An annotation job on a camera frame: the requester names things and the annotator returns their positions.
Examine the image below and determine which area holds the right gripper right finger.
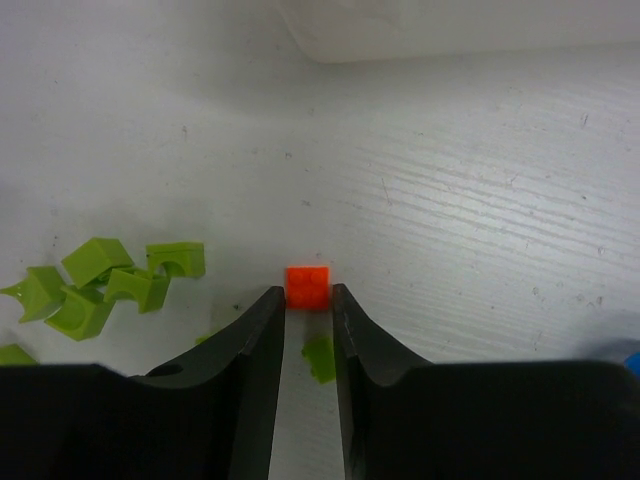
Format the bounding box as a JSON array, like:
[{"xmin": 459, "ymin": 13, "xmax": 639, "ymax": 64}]
[{"xmin": 332, "ymin": 283, "xmax": 429, "ymax": 479}]

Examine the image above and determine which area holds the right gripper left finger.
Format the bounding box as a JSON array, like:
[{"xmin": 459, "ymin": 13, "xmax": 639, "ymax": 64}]
[{"xmin": 129, "ymin": 284, "xmax": 286, "ymax": 480}]

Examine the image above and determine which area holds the small orange lego brick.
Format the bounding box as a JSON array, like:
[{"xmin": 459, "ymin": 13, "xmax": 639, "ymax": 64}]
[{"xmin": 285, "ymin": 266, "xmax": 330, "ymax": 311}]

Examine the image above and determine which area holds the green lego brick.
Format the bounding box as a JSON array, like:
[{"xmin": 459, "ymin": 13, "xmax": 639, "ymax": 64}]
[
  {"xmin": 45, "ymin": 285, "xmax": 115, "ymax": 341},
  {"xmin": 145, "ymin": 242, "xmax": 206, "ymax": 278},
  {"xmin": 61, "ymin": 237, "xmax": 134, "ymax": 288},
  {"xmin": 1, "ymin": 266, "xmax": 66, "ymax": 323},
  {"xmin": 301, "ymin": 336, "xmax": 336, "ymax": 384},
  {"xmin": 104, "ymin": 267, "xmax": 170, "ymax": 314}
]

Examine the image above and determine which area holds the blue arch lego piece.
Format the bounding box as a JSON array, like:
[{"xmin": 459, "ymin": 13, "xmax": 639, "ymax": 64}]
[{"xmin": 624, "ymin": 352, "xmax": 640, "ymax": 378}]

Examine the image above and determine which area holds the white three-compartment container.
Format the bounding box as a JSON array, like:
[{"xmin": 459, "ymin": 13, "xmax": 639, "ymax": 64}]
[{"xmin": 277, "ymin": 0, "xmax": 639, "ymax": 63}]

